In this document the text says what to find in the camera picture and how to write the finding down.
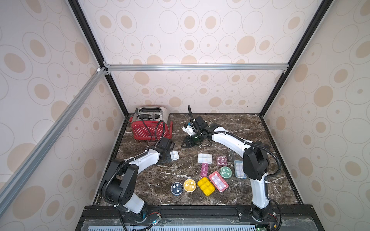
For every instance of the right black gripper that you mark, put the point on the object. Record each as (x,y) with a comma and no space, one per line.
(191,139)

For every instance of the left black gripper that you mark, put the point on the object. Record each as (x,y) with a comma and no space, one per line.
(168,159)

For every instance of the white six-cell pillbox clear lid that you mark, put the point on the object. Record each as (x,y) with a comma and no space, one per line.
(174,155)

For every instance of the magenta pillbox clear lid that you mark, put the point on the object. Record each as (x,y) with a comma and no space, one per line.
(221,161)

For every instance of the small clear grey pillbox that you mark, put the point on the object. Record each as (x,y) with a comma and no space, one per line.
(231,155)

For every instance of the green round pillbox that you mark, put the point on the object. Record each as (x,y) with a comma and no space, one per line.
(226,172)

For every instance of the light blue rectangular pillbox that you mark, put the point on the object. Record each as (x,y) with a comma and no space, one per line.
(238,166)

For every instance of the dark blue round pillbox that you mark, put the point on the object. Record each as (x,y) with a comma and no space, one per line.
(177,188)

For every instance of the yellow round pillbox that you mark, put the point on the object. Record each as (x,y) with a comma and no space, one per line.
(189,185)

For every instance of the yellow lidded rectangular pillbox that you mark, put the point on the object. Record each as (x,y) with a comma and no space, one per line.
(206,186)

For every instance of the red rectangular pillbox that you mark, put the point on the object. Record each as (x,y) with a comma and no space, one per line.
(218,181)

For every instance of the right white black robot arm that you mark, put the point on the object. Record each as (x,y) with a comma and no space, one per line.
(259,163)

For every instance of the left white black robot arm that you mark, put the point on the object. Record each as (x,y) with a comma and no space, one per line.
(118,184)

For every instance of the red and silver toaster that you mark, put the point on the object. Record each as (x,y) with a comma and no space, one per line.
(151,123)

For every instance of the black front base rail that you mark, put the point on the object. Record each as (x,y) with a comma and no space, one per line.
(200,218)

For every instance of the rear aluminium frame rail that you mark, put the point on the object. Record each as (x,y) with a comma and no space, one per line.
(196,67)

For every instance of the aluminium frame rail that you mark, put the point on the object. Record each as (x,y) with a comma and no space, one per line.
(24,172)
(196,67)

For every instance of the left aluminium frame rail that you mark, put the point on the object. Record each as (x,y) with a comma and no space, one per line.
(24,172)

